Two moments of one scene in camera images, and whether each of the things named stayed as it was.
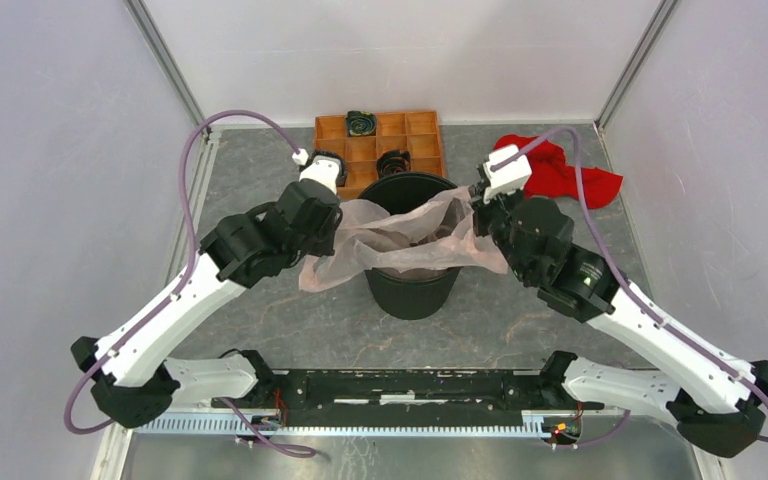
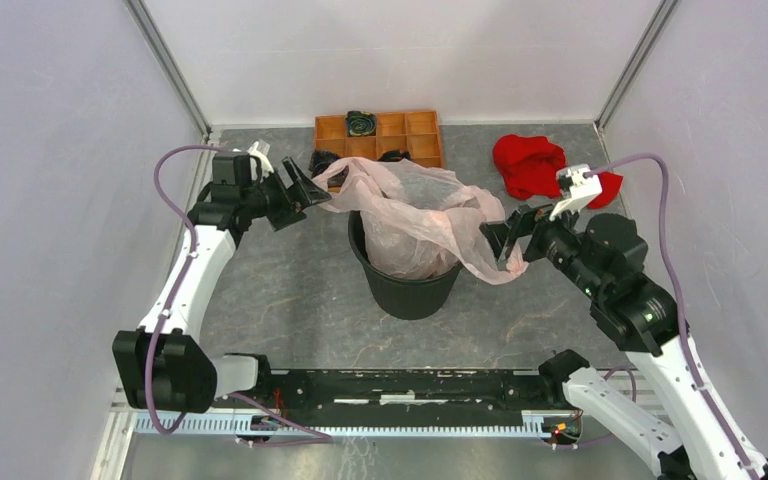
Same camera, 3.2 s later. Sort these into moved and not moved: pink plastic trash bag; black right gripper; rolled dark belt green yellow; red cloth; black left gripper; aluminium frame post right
Moved: black left gripper; black right gripper; pink plastic trash bag
Not moved: aluminium frame post right; red cloth; rolled dark belt green yellow
